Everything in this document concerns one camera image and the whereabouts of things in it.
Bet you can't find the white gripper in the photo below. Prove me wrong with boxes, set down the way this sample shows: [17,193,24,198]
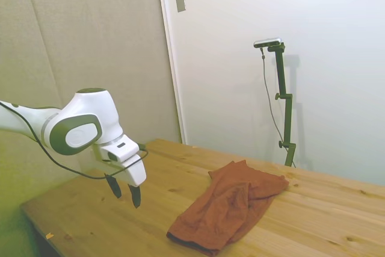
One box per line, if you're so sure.
[90,145,147,209]

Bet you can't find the rust orange shorts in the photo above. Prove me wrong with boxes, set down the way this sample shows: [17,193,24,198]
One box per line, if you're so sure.
[166,160,290,257]

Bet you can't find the dark green camera stand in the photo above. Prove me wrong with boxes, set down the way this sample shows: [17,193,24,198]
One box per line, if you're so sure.
[267,42,297,167]

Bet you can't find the silver camera on stand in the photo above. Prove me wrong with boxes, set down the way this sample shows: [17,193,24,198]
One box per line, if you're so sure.
[253,37,283,49]

